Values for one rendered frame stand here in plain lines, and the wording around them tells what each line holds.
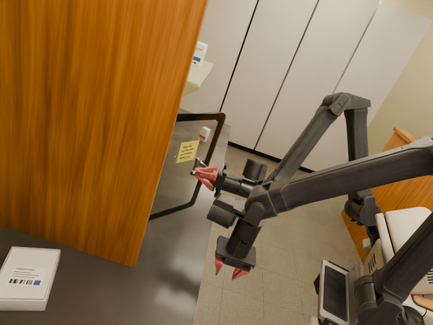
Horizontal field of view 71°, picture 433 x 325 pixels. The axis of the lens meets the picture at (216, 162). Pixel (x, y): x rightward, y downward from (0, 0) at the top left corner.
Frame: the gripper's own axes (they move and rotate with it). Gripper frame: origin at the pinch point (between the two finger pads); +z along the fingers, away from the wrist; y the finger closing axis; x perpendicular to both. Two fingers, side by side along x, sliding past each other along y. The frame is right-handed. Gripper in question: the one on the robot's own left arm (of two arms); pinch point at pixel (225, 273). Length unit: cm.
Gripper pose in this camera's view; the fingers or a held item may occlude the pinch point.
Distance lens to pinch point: 85.1
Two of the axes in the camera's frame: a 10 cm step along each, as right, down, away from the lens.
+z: -3.1, 8.3, 4.6
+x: -1.1, 4.5, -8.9
